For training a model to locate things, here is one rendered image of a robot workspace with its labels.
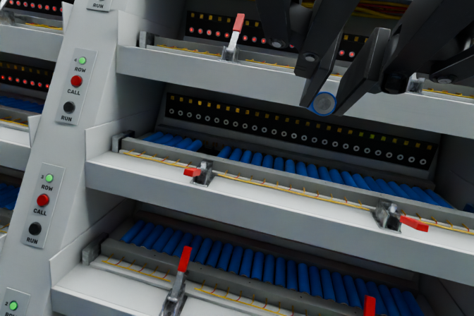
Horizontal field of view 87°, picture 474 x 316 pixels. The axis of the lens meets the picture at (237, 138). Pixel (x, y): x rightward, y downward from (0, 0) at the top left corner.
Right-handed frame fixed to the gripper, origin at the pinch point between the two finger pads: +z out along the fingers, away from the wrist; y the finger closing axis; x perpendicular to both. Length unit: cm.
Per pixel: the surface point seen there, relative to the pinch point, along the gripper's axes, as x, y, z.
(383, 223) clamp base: 8.6, -13.8, 20.5
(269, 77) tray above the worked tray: -6.7, 6.2, 18.9
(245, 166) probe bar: 6.7, 6.2, 23.7
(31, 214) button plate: 23.2, 34.9, 19.4
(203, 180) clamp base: 10.7, 11.4, 21.2
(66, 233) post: 24.2, 28.8, 20.1
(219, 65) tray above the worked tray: -6.4, 13.9, 18.6
